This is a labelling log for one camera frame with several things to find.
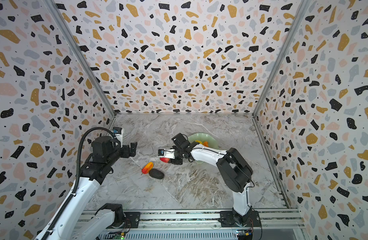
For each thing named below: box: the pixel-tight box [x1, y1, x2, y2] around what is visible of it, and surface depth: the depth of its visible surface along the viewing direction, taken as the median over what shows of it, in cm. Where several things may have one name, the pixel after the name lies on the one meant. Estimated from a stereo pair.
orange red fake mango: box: [141, 161, 154, 175], surface depth 91 cm
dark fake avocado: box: [148, 168, 165, 180], surface depth 88 cm
